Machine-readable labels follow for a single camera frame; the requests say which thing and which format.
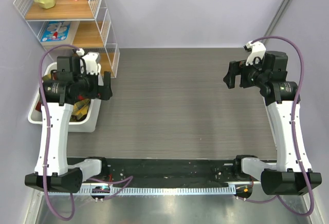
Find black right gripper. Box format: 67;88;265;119
224;56;269;89

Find red black plaid shirt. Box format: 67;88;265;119
77;95;87;101

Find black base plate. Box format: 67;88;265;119
67;157;278;186

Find white wire shelf rack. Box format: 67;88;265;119
13;0;120;78

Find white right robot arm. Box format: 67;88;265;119
223;51;322;196

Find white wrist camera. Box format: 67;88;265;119
76;48;101;75
244;41;266;66

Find blue white picture book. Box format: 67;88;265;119
40;21;72;46

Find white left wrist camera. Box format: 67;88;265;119
76;48;101;75

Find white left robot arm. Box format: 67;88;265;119
25;52;113;193

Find yellow plaid shirt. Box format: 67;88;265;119
35;74;91;122

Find white plastic bin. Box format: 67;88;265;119
28;57;103;133

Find slotted aluminium rail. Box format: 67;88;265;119
47;184;236;196

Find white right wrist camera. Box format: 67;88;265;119
244;41;266;66

